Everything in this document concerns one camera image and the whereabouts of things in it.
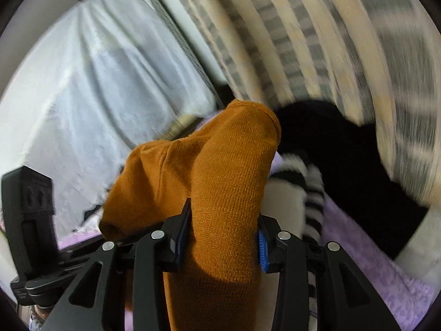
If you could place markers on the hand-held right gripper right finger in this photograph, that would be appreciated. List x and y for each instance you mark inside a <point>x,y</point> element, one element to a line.
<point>262,248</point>

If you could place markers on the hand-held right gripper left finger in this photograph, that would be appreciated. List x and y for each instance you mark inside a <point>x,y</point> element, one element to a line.
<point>179,244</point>

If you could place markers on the orange knit cat cardigan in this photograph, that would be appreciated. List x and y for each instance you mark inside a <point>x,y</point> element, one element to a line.
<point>224,179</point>

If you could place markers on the purple blanket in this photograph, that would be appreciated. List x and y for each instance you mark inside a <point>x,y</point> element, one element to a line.
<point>361,255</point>

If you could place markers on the black and white striped garment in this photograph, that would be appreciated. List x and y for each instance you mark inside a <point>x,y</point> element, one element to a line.
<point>351,165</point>

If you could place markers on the white lace cover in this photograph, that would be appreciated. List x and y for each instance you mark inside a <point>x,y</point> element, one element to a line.
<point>103,93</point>

